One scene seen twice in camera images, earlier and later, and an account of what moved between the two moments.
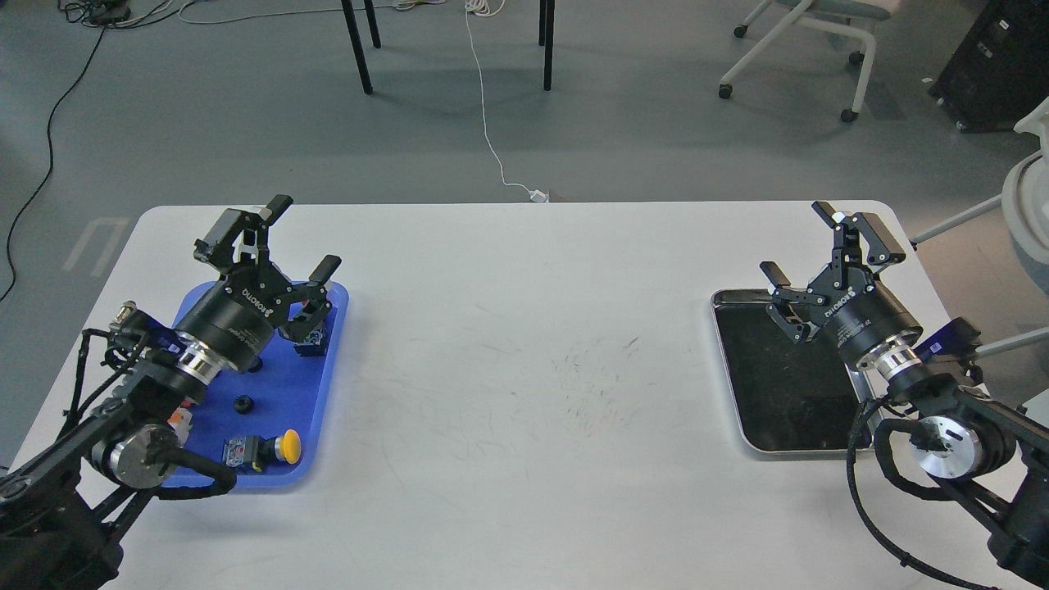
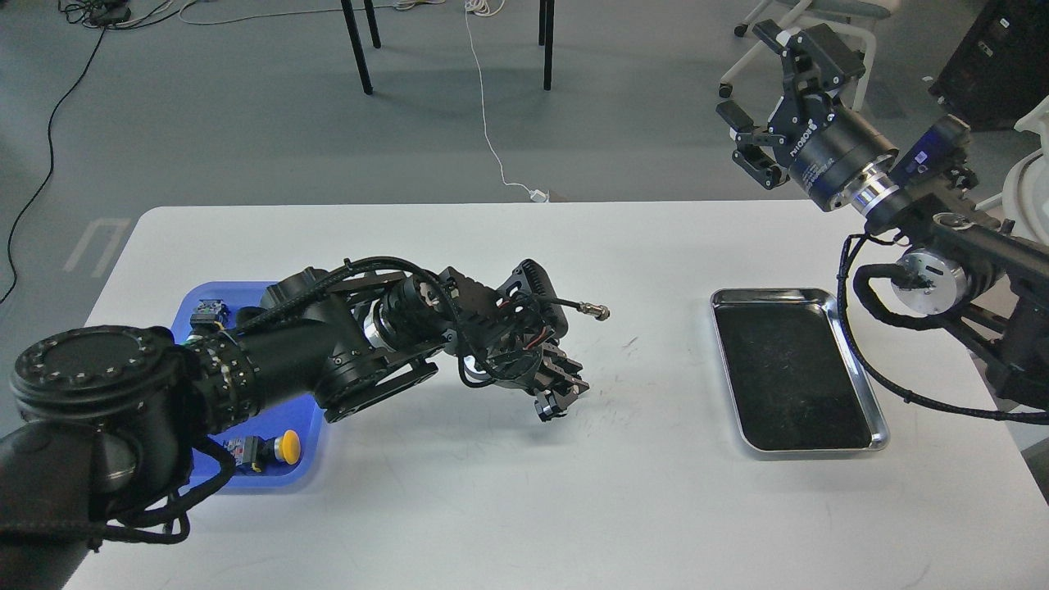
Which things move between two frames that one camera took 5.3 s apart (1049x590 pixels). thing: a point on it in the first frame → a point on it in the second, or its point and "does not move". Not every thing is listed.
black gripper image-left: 237,318 → 519,365
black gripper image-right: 847,301 → 824,145
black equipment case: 1000,70 does not move
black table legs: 365,77 does not move
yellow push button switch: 246,450 does not move
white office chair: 858,16 does not move
